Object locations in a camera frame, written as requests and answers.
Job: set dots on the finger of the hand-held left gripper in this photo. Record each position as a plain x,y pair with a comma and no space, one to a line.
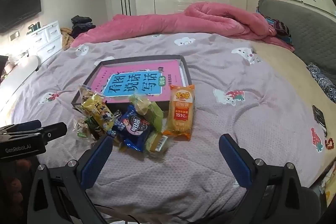
53,130
26,124

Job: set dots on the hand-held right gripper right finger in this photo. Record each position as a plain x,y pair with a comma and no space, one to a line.
235,161

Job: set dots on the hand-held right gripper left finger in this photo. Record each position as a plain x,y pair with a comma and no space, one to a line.
97,161

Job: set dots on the clear red label candy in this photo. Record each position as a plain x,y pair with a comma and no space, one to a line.
82,129

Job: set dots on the dark green cartoon packet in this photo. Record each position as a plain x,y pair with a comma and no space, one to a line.
94,128

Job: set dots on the yellow snack packet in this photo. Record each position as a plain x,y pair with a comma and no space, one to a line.
95,108

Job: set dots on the black slim snack packet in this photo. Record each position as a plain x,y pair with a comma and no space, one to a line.
117,116

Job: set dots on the blue snack packet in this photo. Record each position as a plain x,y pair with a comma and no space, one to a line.
135,125

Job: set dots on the clear packet with green label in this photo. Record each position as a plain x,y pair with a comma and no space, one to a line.
157,142

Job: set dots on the orange snack packet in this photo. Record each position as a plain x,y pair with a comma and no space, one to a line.
181,113

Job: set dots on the green cake packet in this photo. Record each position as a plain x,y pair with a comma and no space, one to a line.
155,113

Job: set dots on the dark shallow cardboard box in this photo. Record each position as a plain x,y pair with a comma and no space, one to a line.
141,58

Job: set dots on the person's left hand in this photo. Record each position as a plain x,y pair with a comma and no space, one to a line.
17,182

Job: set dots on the purple printed bed sheet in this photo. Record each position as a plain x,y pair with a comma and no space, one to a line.
210,134

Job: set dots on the white drawer dresser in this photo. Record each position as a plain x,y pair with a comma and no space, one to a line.
50,37

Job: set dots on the tan knitted cloth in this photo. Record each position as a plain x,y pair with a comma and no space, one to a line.
67,40

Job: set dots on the black phone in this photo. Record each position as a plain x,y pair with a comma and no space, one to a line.
319,119

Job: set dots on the beige bed sheet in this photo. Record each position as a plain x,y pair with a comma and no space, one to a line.
288,77

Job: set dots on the pink book with blue panel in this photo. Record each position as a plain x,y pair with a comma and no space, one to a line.
147,69

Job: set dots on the dark clothes pile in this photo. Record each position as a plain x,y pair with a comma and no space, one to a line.
81,26

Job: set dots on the black television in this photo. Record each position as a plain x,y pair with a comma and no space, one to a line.
18,8

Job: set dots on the dark patterned cloth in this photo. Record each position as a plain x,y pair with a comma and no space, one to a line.
323,82

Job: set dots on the colourful striped cloth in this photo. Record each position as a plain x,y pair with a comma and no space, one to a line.
281,28

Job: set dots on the grey quilted headboard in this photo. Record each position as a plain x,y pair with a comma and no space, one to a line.
302,29

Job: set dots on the pink quilt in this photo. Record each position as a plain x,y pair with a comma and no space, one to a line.
183,22

